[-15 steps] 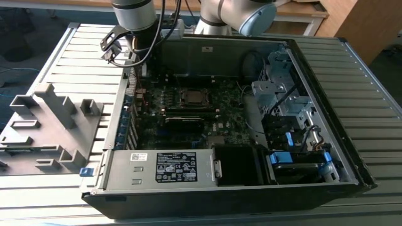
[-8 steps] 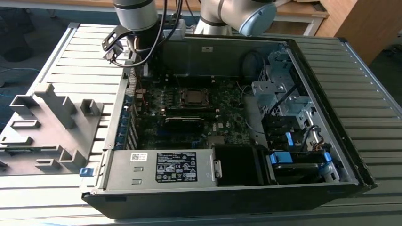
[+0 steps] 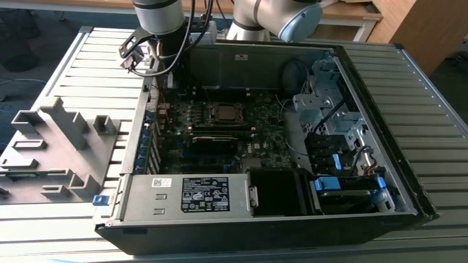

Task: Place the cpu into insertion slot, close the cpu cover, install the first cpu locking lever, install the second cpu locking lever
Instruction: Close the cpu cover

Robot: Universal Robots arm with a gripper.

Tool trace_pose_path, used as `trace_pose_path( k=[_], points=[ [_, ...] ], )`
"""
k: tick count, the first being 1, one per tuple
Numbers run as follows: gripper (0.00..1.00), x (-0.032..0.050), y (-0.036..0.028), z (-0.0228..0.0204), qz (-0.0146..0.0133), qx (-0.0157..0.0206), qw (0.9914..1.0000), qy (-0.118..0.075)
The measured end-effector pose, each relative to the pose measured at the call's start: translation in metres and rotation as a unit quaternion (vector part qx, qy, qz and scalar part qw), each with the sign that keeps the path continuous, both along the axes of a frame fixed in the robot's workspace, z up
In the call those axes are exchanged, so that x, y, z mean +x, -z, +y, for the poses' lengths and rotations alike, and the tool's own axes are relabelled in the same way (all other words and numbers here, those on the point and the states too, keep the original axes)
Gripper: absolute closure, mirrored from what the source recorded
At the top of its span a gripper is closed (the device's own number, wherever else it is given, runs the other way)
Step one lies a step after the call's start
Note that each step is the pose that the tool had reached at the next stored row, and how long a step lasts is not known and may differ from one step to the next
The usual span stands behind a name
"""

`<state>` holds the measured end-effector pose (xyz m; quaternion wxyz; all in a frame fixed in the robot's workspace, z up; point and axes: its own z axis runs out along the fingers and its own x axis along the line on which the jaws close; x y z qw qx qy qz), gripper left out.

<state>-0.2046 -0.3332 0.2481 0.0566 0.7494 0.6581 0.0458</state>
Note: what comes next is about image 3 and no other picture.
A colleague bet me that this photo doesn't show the chipset heatsink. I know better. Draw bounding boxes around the chipset heatsink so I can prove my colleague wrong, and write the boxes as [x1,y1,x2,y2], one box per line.
[239,157,263,170]

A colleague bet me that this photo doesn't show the black office chair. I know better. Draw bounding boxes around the black office chair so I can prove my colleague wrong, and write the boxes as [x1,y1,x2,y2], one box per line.
[0,9,42,73]

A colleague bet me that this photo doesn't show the grey parts rack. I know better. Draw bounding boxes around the grey parts rack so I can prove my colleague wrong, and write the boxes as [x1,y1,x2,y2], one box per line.
[0,96,123,205]

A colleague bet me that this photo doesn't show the blue floor cable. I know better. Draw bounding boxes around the blue floor cable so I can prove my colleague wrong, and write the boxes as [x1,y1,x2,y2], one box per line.
[0,78,48,86]

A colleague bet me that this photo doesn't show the blue disk carrier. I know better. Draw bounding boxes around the blue disk carrier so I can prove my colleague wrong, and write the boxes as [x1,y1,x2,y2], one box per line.
[314,176,387,192]

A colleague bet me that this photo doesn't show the metal disk bay cage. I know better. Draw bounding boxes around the metal disk bay cage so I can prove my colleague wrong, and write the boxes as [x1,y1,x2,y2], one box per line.
[292,52,371,176]

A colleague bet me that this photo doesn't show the green motherboard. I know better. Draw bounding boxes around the green motherboard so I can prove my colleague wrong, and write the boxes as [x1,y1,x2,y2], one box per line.
[155,89,312,175]

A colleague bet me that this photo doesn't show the black graphics card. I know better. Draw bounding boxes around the black graphics card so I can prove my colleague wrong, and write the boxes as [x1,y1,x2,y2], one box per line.
[191,135,239,154]

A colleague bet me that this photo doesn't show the black flat cable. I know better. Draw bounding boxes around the black flat cable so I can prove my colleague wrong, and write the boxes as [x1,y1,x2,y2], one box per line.
[314,97,347,132]

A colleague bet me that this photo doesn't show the black connector block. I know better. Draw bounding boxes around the black connector block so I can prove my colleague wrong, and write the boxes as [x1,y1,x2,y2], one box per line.
[304,134,339,168]

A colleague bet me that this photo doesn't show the black hard disk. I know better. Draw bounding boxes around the black hard disk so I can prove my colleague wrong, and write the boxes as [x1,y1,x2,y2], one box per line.
[318,190,374,214]

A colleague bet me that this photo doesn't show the wooden cabinet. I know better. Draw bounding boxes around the wooden cabinet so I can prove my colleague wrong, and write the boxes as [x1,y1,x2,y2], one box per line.
[367,0,468,76]

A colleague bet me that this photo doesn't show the black looped cable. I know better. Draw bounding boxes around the black looped cable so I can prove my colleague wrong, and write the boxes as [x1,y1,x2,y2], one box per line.
[280,58,312,95]

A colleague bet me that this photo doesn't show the wooden desk white frame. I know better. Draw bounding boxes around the wooden desk white frame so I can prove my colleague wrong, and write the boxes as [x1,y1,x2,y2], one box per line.
[0,0,384,42]

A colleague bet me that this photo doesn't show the black PC case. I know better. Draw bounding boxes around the black PC case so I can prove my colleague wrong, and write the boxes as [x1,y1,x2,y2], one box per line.
[94,39,442,255]

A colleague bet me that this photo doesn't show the coloured wire bundle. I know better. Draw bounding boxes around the coloured wire bundle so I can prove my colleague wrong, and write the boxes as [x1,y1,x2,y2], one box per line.
[356,145,384,176]

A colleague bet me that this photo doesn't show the rear expansion slot brackets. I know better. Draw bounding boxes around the rear expansion slot brackets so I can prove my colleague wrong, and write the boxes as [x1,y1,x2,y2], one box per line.
[134,108,162,175]

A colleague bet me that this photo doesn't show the silver power supply unit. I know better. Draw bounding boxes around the silver power supply unit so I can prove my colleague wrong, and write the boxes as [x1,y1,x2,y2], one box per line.
[116,173,258,222]

